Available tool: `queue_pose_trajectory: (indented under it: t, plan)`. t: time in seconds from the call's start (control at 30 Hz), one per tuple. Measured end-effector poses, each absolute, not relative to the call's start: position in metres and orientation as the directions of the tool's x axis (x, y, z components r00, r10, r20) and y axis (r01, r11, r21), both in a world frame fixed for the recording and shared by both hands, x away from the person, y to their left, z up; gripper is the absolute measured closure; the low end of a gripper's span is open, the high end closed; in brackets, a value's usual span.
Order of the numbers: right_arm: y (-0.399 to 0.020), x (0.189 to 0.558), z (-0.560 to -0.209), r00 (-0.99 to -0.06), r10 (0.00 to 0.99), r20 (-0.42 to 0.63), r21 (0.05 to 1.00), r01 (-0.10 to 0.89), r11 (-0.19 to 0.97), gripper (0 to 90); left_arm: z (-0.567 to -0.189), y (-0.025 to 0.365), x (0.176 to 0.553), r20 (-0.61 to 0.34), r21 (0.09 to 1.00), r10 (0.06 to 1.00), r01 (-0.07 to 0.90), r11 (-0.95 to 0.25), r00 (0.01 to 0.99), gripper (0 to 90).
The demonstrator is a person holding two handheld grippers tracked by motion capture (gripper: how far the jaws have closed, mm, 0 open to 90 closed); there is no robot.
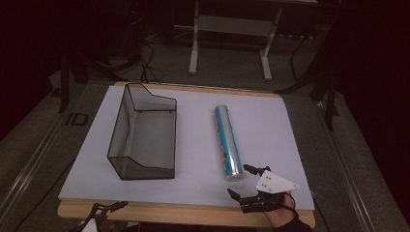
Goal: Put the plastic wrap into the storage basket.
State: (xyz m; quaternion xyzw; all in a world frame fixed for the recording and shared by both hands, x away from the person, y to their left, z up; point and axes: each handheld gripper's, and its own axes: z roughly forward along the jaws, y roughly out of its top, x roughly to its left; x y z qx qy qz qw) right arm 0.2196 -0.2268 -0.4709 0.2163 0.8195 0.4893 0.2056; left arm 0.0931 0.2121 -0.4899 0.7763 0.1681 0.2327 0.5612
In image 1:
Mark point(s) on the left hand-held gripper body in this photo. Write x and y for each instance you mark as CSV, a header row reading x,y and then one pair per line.
x,y
92,224

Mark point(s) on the black mesh basket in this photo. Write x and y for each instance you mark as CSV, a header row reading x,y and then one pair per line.
x,y
146,135

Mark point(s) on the shiny blue foil roll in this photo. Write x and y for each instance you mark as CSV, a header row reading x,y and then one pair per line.
x,y
227,141

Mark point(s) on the person's right hand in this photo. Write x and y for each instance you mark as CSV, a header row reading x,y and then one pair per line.
x,y
283,215

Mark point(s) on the white metal desk frame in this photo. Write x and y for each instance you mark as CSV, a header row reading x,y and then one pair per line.
x,y
232,27

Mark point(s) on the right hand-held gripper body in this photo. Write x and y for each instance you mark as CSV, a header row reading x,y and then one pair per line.
x,y
274,184

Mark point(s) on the black floor bracket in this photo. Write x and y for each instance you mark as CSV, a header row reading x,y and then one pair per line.
x,y
77,119

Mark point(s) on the black metal stand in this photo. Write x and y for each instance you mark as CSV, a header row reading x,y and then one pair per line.
x,y
330,100
64,83

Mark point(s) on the grey metal floor rail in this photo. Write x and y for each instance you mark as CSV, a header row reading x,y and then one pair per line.
x,y
348,167
29,170

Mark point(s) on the white paper sheet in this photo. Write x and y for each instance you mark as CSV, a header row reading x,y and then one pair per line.
x,y
193,187

